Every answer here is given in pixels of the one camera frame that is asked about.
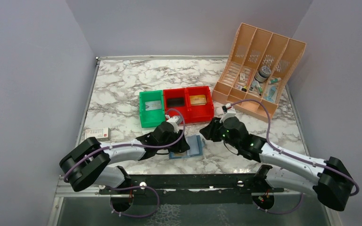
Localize right red plastic bin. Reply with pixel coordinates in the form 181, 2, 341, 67
186, 86, 214, 123

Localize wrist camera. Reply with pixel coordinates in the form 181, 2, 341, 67
220, 103, 236, 123
165, 115, 182, 133

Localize light blue packet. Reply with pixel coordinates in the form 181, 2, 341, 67
263, 85, 278, 103

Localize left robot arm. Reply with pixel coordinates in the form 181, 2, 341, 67
59, 122, 190, 194

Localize silver card in bin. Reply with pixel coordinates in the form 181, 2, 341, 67
145, 100, 162, 111

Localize green tipped tube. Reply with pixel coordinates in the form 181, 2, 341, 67
268, 78, 282, 84

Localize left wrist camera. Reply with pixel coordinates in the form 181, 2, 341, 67
165, 115, 182, 133

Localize green plastic bin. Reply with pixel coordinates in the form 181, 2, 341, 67
139, 90, 165, 128

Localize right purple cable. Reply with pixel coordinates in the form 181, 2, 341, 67
223, 99, 360, 197

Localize purple cable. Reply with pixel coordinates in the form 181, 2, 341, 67
63, 108, 186, 183
223, 99, 360, 197

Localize round grey jar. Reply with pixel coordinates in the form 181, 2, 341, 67
254, 66, 272, 82

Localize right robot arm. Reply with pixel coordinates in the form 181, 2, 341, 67
199, 117, 354, 211

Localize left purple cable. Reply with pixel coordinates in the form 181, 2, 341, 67
63, 108, 186, 183

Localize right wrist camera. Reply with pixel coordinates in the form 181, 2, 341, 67
220, 103, 236, 123

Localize peach desk organizer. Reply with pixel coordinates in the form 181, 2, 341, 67
212, 23, 306, 121

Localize middle red plastic bin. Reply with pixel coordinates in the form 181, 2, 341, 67
163, 88, 191, 124

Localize small items in organizer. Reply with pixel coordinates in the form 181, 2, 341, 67
234, 73, 262, 96

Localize small white red box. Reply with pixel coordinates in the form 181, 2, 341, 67
84, 127, 110, 141

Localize red plastic bin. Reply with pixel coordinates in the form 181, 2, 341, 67
186, 86, 214, 123
163, 88, 191, 124

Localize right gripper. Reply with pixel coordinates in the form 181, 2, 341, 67
200, 116, 240, 149

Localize black card in bin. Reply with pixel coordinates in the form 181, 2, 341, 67
166, 97, 185, 108

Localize blue leather card holder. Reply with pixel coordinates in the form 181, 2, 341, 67
169, 135, 206, 160

